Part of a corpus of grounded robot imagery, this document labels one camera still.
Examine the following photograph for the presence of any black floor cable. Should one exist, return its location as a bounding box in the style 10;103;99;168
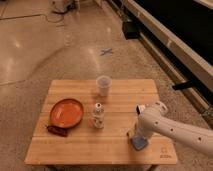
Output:
42;9;68;28

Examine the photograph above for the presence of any dark red snack bar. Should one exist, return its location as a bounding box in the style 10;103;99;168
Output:
47;125;68;137

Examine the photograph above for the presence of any orange ceramic bowl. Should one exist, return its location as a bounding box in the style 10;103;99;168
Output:
50;99;84;128

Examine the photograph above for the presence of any black box on floor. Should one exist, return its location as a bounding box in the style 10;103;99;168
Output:
122;22;140;39

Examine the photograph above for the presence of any wooden table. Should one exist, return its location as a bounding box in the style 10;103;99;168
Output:
25;79;177;165

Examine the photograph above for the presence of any small white patterned bottle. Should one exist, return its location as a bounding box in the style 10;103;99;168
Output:
93;103;104;129

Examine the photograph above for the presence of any white machine base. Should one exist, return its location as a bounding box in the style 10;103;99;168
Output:
50;0;75;14

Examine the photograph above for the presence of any long metal rail frame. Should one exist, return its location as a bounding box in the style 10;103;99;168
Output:
106;0;213;128

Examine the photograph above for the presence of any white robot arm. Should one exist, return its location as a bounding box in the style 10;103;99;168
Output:
127;101;213;157

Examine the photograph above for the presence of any clear plastic cup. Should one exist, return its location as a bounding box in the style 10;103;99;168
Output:
96;75;112;97

